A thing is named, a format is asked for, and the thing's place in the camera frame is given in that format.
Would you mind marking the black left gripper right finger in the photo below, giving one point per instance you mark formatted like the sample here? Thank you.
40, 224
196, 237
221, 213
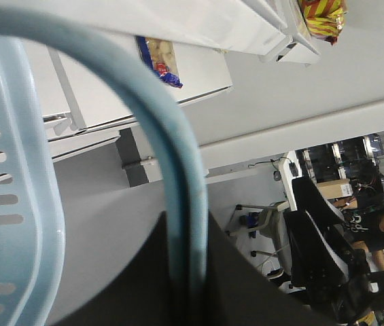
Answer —
237, 294

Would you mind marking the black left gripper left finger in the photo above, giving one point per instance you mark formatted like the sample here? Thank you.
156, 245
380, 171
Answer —
139, 295

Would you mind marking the grey office chair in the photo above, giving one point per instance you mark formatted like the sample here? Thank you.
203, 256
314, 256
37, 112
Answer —
259, 233

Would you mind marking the dark wooden display stand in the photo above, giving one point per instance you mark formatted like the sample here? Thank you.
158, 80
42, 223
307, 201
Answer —
336, 277

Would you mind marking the person in black shirt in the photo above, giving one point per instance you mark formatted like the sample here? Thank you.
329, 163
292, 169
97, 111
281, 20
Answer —
364, 226

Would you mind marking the blue snack bag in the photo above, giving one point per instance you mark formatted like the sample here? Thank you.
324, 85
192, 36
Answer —
159, 56

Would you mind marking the red yellow striped snack bag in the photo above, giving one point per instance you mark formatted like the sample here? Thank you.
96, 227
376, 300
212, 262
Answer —
324, 19

